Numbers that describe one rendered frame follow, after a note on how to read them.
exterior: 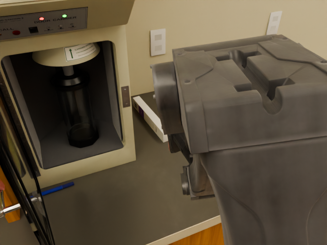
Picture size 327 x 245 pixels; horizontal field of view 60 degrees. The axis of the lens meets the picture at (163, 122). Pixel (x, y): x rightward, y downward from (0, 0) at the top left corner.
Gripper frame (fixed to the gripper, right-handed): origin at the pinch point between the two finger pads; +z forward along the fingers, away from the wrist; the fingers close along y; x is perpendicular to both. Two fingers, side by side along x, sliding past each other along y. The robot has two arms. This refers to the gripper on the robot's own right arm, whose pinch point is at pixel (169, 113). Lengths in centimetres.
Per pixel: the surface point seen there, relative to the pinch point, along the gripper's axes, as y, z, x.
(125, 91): 3.3, 11.7, 7.9
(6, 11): 32.9, 1.4, 25.8
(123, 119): -6.0, 11.7, 10.5
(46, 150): -13.3, 19.3, 35.6
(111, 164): -21.9, 11.5, 18.6
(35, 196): 6.2, -16.2, 32.9
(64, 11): 30.1, 2.9, 16.5
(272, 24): -15, 56, -79
